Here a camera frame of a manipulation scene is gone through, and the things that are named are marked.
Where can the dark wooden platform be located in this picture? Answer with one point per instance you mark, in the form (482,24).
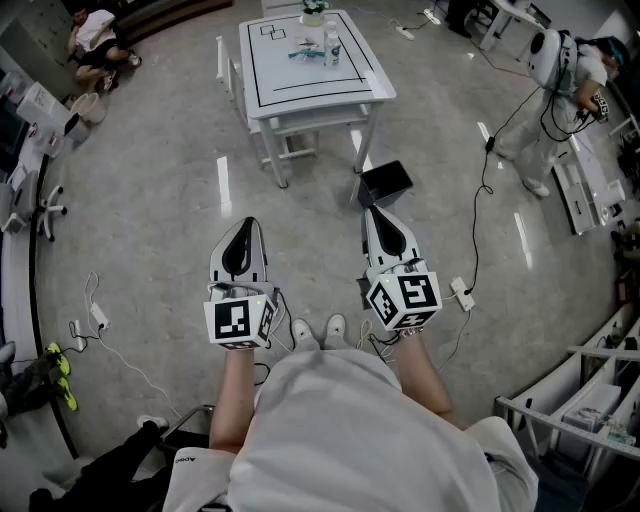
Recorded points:
(175,15)

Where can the small white bin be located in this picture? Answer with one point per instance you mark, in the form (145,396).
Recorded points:
(80,132)

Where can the white low cabinet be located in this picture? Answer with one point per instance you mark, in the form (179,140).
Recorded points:
(575,200)

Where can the person's right white shoe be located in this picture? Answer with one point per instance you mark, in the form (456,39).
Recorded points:
(336,325)

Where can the person's left white shoe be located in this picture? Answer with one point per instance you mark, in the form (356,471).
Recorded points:
(301,330)

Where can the person's white shirt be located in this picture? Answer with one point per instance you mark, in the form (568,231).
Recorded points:
(350,440)

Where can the white shelving unit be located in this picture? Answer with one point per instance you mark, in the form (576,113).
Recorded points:
(525,411)

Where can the person's left forearm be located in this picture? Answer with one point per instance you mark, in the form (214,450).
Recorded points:
(237,400)

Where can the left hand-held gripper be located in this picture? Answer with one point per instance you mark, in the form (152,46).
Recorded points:
(231,320)

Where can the white long counter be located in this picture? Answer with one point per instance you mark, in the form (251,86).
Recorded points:
(20,310)

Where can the black chair with chrome frame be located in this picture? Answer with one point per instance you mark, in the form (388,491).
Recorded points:
(185,440)

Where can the clear snack packet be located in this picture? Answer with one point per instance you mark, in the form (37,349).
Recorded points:
(306,41)

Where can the person's right forearm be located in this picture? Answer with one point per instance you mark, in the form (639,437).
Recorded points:
(420,375)

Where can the black bin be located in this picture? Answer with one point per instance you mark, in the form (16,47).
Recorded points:
(385,182)

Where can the white table with black lines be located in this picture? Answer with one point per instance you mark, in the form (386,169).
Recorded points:
(300,80)

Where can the beige plastic bucket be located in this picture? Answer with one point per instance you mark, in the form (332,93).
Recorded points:
(92,107)

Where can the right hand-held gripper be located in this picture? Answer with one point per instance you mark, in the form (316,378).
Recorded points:
(415,292)

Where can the person's white shoe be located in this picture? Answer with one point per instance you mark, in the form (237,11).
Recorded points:
(301,330)
(336,325)

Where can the potted white blue flowers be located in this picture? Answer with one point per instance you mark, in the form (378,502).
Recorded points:
(312,19)

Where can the silver wristwatch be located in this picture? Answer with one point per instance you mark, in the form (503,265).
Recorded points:
(411,332)

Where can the white desk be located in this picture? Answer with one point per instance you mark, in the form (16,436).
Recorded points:
(500,26)

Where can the white office chair base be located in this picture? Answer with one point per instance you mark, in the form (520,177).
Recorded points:
(50,210)

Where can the person's grey trousers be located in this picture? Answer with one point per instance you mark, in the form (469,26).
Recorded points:
(325,345)

